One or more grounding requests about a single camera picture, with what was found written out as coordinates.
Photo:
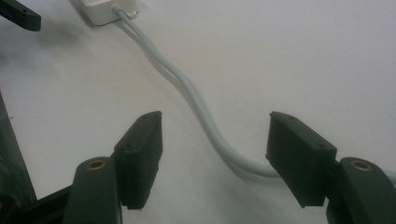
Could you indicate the white power strip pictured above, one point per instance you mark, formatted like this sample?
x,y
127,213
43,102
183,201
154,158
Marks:
x,y
101,11

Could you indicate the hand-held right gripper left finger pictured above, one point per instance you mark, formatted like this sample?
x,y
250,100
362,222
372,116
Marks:
x,y
140,161

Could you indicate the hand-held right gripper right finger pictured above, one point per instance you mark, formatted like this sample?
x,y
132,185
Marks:
x,y
299,158

